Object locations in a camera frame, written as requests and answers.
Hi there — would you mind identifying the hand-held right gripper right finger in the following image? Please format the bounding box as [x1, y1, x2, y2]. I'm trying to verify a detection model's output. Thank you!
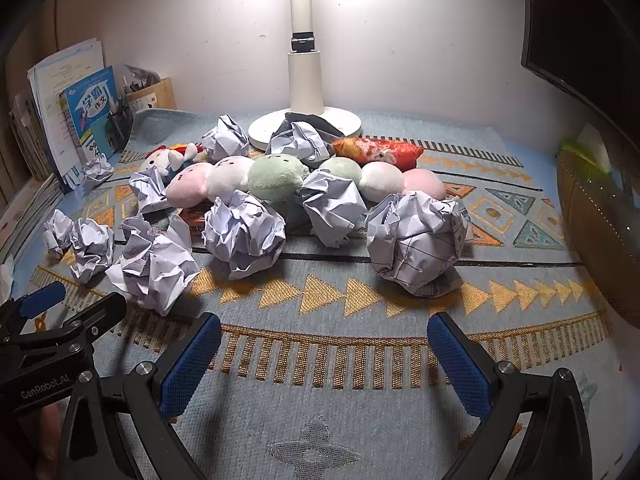
[427, 312, 593, 480]

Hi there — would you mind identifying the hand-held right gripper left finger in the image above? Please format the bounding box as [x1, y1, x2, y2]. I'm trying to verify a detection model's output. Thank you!
[60, 312, 223, 480]

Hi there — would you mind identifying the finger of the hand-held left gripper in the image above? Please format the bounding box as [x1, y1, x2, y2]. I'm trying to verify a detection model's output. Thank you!
[65, 292, 127, 356]
[0, 281, 67, 341]

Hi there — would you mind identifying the small orange box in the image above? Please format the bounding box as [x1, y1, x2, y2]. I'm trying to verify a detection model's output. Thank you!
[177, 200, 216, 236]

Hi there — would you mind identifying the pile of paper balls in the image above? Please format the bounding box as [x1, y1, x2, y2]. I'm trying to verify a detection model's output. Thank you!
[42, 112, 471, 317]

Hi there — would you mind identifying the white cat plush toy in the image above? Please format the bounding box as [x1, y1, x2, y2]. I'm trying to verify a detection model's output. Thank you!
[139, 142, 211, 173]

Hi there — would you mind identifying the round woven basket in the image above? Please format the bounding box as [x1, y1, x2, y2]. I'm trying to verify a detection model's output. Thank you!
[556, 150, 640, 328]

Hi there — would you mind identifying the red snack bag plush pillow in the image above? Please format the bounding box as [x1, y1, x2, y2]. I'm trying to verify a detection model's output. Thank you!
[331, 137, 424, 170]

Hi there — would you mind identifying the blue patterned woven mat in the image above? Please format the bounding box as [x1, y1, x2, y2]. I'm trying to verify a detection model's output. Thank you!
[0, 107, 626, 480]

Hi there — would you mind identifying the stack of upright books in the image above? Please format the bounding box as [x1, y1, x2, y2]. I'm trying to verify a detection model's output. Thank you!
[7, 87, 56, 183]

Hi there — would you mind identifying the brown cardboard box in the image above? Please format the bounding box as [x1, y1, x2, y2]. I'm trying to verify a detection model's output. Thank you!
[122, 65, 177, 111]

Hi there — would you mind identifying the green tissue pack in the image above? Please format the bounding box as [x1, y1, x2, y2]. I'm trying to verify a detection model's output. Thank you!
[557, 122, 613, 173]

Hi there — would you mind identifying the white desk lamp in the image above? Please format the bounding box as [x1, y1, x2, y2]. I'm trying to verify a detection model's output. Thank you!
[247, 0, 362, 152]

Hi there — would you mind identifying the black flat screen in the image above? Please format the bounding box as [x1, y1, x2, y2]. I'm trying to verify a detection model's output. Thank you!
[520, 0, 640, 136]

